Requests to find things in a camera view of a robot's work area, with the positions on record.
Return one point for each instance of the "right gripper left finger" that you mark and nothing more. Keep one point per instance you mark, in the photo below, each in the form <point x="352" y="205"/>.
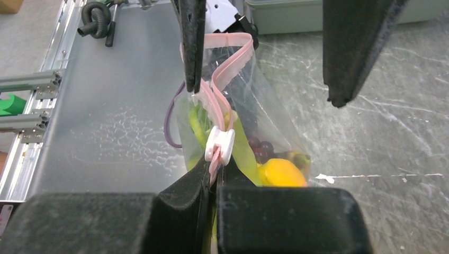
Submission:
<point x="172" y="221"/>

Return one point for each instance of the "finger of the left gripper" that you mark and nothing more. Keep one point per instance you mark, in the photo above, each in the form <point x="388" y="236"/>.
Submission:
<point x="191" y="18"/>
<point x="353" y="35"/>

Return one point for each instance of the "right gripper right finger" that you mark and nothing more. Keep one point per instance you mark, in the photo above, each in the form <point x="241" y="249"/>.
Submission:
<point x="253" y="219"/>

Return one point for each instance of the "celery stalk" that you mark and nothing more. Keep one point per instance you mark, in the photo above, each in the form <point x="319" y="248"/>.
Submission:
<point x="194" y="126"/>

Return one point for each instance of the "yellow banana bunch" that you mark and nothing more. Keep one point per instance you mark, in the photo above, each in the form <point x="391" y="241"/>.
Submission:
<point x="290" y="170"/>

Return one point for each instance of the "purple grape bunch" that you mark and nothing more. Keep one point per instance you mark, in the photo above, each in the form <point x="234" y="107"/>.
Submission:
<point x="263" y="150"/>

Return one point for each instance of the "clear zip top bag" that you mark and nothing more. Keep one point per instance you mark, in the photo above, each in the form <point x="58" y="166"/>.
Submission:
<point x="230" y="75"/>

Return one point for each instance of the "white zipper slider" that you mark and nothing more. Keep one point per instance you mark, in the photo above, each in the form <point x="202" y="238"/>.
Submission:
<point x="219" y="145"/>

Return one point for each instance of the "clear plastic storage box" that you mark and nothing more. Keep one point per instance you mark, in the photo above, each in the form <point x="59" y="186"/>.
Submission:
<point x="280" y="17"/>

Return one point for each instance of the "green plastic block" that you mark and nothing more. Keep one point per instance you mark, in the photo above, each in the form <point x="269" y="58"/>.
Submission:
<point x="13" y="105"/>

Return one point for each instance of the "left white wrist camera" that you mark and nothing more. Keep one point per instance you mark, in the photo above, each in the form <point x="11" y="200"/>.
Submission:
<point x="221" y="16"/>

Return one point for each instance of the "aluminium frame rails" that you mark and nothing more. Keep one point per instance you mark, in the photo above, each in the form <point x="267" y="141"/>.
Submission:
<point x="44" y="87"/>

